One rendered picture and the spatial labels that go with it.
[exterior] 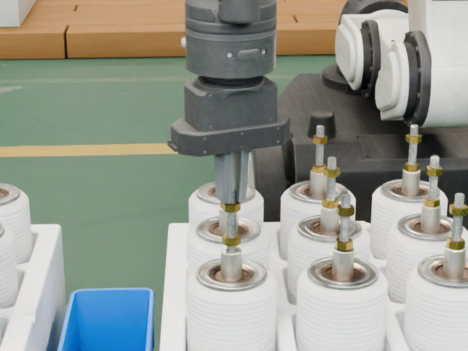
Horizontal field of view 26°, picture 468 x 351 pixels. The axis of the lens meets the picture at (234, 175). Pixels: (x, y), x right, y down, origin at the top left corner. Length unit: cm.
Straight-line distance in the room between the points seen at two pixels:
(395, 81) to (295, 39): 159
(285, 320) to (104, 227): 76
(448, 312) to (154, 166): 116
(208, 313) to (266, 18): 31
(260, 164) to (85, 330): 41
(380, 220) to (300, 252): 17
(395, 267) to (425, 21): 43
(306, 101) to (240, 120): 101
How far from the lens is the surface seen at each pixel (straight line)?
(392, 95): 149
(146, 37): 304
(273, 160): 161
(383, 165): 161
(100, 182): 205
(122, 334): 137
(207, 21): 95
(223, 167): 101
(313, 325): 107
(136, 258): 171
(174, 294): 120
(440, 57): 147
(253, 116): 99
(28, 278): 125
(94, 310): 136
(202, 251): 115
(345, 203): 105
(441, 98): 147
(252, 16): 92
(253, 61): 96
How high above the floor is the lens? 72
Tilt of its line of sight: 20 degrees down
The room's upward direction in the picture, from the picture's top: straight up
